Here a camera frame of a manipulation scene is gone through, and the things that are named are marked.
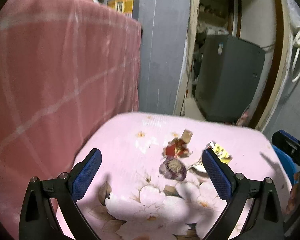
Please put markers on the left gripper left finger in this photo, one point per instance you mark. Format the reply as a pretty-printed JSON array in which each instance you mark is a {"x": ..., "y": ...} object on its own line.
[{"x": 38, "y": 219}]

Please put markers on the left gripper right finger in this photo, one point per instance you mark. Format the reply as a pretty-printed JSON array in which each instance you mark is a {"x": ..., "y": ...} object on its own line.
[{"x": 264, "y": 219}]

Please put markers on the purple wrapper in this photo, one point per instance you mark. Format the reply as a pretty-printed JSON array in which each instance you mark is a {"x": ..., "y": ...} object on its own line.
[{"x": 173, "y": 169}]

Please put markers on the red orange wrapper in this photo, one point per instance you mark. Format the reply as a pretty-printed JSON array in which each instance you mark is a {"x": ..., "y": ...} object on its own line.
[{"x": 178, "y": 147}]

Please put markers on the blue plastic bucket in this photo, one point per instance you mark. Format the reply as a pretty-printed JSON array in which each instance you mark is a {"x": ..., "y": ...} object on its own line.
[{"x": 287, "y": 163}]

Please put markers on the pink bottle on floor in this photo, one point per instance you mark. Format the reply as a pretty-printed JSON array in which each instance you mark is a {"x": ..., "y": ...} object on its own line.
[{"x": 244, "y": 120}]

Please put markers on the grey washing machine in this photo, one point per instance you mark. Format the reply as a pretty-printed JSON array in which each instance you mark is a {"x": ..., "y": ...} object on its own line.
[{"x": 229, "y": 75}]

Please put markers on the red plaid cloth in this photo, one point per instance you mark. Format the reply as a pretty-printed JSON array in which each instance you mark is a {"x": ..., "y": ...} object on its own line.
[{"x": 66, "y": 67}]

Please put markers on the large soy sauce jug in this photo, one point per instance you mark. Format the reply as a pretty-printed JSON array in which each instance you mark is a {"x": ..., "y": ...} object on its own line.
[{"x": 129, "y": 8}]

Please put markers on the wooden door frame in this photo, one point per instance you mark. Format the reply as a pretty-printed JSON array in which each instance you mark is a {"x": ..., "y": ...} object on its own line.
[{"x": 262, "y": 22}]

